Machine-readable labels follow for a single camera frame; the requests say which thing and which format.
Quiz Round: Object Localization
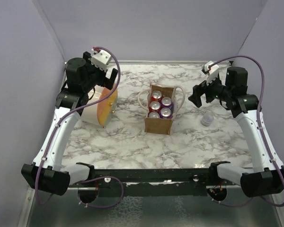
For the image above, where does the purple Fanta can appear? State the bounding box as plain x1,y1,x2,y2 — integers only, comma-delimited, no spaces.
160,97,173,110
148,112,160,118

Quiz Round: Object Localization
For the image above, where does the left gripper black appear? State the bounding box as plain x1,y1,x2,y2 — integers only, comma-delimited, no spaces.
83,52,118,92

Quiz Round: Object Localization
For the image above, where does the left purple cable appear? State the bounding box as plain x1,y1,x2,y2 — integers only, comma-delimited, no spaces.
35,46,125,209

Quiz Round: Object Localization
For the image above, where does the red cola can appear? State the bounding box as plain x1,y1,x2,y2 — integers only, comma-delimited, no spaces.
149,101,161,113
151,90,163,102

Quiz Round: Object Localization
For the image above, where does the jute canvas tote bag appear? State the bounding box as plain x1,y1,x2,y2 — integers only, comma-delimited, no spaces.
137,84,186,135

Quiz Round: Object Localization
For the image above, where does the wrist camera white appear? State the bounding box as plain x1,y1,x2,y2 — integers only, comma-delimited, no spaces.
90,48,112,72
201,61,220,85

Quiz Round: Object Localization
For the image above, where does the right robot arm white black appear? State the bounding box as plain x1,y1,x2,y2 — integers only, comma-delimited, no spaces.
188,65,284,198

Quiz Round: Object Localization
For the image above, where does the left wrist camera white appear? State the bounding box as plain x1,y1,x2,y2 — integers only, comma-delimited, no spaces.
90,48,112,72

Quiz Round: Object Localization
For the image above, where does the beige round box orange lid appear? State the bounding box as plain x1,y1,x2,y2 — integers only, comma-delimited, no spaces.
81,86,118,127

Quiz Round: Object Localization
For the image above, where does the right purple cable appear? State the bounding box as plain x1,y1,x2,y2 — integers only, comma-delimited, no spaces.
208,55,284,207

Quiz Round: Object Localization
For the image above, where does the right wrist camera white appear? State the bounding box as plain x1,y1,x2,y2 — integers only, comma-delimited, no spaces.
201,61,220,85

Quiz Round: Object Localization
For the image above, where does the red cola can front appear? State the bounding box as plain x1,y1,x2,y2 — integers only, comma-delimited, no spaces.
149,101,161,113

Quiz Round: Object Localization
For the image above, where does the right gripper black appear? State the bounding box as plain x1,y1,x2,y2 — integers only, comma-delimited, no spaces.
189,72,232,107

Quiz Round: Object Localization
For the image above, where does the black front mounting rail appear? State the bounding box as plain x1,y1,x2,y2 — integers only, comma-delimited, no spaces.
68,165,230,197

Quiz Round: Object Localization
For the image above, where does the purple cable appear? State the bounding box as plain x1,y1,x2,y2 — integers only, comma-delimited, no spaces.
35,46,125,209
208,55,284,207

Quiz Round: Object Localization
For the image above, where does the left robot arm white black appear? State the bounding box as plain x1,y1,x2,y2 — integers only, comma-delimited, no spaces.
21,47,121,195

